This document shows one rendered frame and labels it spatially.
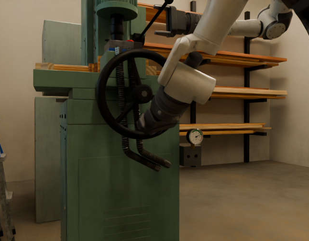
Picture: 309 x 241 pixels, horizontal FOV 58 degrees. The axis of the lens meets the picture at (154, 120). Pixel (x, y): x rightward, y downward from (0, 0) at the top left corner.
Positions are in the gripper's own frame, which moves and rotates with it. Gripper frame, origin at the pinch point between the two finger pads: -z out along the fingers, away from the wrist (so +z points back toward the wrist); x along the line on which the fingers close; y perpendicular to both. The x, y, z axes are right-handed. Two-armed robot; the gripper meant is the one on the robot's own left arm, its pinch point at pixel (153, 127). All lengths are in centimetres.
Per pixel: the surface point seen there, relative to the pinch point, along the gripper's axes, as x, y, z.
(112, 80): -3.6, 22.8, -5.9
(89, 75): -8.1, 31.0, -12.9
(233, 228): 76, -43, -100
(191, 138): 23.4, -0.6, -19.1
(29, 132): -19, 132, -246
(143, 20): 34, 69, -25
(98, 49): 5, 54, -27
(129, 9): 16, 55, -6
